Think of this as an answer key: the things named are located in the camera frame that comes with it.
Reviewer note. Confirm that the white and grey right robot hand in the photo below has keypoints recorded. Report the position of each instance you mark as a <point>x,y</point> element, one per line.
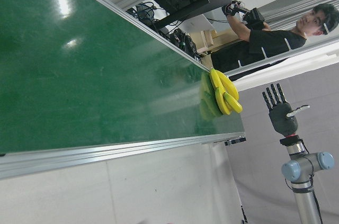
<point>282,119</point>

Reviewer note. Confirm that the yellow banana bunch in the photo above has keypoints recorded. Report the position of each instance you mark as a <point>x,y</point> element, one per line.
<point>223,82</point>

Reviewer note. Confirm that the silver and blue right robot arm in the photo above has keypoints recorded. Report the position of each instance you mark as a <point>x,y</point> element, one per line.
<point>304,165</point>

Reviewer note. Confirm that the small black circuit box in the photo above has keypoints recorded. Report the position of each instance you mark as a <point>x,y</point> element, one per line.
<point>234,141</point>

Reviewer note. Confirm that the person in black shirt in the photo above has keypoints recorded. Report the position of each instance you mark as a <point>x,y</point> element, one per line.
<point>267,44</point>

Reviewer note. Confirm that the light wooden crate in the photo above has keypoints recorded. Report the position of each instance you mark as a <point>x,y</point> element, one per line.
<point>209,40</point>

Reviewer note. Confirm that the green conveyor belt with aluminium rails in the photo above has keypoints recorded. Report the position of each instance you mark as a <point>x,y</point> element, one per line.
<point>79,75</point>

